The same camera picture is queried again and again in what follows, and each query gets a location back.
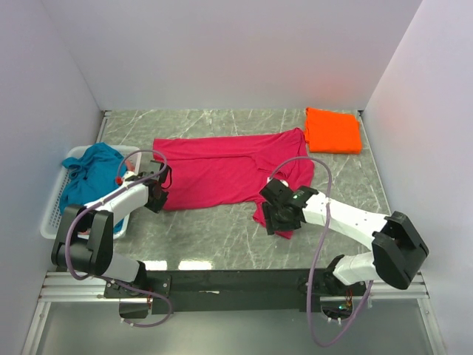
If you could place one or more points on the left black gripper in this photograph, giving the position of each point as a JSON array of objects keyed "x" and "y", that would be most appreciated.
[{"x": 158, "y": 205}]

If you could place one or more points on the blue t shirt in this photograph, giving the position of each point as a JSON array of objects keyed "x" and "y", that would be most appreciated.
[{"x": 92, "y": 175}]

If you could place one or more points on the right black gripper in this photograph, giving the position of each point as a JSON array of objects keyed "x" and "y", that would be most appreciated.
[{"x": 273, "y": 224}]

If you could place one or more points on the black base beam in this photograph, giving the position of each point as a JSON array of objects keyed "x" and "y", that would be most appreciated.
[{"x": 244, "y": 290}]

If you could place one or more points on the aluminium frame rail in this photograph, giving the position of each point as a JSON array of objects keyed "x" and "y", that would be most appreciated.
[{"x": 73, "y": 317}]

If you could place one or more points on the white plastic laundry basket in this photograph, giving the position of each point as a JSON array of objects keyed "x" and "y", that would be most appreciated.
[{"x": 52, "y": 216}]

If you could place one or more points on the folded orange t shirt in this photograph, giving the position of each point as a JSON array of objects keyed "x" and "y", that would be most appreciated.
[{"x": 332, "y": 132}]

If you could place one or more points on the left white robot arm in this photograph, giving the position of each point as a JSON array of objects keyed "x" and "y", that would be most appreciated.
[{"x": 85, "y": 236}]

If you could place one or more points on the pink t shirt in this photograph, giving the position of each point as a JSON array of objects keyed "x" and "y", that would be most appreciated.
[{"x": 214, "y": 171}]

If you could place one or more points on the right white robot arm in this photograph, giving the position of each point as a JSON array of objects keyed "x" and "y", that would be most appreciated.
[{"x": 395, "y": 249}]

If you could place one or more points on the peach cloth in basket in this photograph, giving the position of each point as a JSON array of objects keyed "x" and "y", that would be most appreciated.
[{"x": 130, "y": 166}]

